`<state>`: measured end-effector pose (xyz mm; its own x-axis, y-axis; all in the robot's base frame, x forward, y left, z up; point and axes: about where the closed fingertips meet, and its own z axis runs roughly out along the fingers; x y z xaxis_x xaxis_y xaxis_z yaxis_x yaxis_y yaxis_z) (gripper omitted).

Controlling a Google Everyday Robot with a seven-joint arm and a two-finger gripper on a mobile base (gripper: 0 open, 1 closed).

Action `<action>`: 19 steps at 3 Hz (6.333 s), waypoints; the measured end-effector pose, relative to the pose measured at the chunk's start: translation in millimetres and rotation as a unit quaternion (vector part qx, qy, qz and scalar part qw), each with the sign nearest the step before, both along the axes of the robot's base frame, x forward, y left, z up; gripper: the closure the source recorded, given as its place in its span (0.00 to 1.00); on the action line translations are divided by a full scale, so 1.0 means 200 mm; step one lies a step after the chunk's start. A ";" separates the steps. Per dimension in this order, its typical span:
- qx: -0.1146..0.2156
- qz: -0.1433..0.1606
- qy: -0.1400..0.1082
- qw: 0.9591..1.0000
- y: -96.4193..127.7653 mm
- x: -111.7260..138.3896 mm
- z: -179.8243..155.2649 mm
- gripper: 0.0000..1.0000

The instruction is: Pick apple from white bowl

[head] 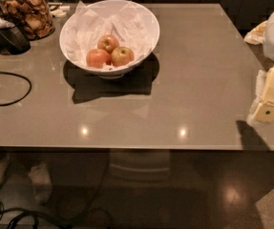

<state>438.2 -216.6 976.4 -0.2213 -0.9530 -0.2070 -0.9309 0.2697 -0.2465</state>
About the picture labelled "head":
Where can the red-yellow apple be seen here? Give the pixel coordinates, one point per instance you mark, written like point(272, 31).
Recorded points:
point(121, 56)

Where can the white paper bowl liner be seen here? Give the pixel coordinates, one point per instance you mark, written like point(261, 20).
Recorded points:
point(85, 32)

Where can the white ceramic bowl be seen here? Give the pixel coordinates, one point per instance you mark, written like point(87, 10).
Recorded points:
point(149, 26)

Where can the top red apple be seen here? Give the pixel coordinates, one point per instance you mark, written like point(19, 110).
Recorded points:
point(108, 43)

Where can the red apple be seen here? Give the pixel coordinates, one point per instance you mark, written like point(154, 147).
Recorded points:
point(108, 43)
point(97, 58)

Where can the left red apple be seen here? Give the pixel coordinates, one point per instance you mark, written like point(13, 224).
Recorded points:
point(97, 58)

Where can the yellow cloth at table edge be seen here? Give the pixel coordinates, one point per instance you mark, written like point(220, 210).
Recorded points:
point(255, 36)

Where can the small white items on table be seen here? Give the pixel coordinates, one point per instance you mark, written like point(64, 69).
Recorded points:
point(59, 10)

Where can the right white shoe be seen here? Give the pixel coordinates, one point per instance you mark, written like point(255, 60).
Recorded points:
point(41, 182)

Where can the glass jar of dried chips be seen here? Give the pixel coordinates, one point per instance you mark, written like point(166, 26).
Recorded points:
point(33, 16)

